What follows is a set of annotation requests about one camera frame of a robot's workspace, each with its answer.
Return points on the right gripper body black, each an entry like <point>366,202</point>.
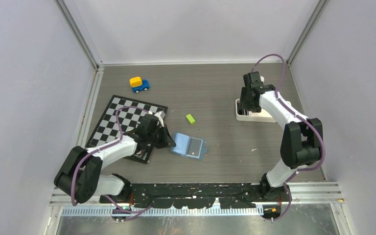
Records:
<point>245,103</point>

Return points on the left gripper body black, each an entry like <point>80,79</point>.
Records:
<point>155,137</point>

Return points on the stack of credit cards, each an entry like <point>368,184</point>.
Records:
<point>242,112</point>

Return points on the white plastic box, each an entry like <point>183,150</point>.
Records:
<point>262,116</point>

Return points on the black credit card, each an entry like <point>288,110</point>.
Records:
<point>194,147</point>

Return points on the blue card holder wallet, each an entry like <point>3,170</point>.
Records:
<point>181,147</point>

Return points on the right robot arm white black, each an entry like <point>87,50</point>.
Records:
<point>302,140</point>

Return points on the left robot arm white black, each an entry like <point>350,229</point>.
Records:
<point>80,174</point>

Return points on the black white chessboard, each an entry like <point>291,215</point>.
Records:
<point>124,110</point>

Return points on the green block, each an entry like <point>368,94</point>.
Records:
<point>190,119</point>

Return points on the blue yellow toy car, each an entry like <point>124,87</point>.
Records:
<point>138,84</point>

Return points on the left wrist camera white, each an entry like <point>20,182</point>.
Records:
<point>160,115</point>

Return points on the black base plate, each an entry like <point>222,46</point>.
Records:
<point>197,196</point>

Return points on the aluminium frame rail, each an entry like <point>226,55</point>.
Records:
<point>299,193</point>

